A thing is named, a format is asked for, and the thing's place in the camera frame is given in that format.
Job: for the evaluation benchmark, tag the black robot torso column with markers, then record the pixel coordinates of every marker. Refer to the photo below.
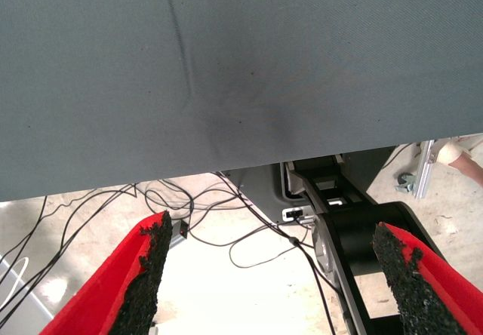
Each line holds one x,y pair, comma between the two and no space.
354,229

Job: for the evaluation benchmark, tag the small box with red light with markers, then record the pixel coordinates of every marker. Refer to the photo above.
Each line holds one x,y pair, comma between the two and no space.
183,231

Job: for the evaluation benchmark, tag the grey caster wheel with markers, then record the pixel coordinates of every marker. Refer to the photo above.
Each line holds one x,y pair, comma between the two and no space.
407,182

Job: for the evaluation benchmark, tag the grey metal beam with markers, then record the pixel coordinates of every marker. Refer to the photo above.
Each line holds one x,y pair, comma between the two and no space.
176,241

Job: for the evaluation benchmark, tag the short aluminium profile foot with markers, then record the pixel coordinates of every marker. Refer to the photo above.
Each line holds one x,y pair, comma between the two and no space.
424,173

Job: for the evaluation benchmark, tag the grey metal floor plate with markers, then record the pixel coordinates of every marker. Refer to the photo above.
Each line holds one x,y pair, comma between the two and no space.
22,312

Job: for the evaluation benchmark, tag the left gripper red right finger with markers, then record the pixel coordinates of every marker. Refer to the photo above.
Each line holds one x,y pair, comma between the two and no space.
434,293

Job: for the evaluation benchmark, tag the grey robot base cover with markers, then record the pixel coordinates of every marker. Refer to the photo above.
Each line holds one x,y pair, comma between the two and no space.
264,191

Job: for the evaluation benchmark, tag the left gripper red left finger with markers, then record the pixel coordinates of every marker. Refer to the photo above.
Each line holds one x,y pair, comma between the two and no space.
113,286

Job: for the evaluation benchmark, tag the dark grey table cloth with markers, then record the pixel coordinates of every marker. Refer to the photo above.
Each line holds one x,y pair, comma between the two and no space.
226,67

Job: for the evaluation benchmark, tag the person bare leg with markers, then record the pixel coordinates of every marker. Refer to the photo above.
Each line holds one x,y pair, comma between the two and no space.
469,167

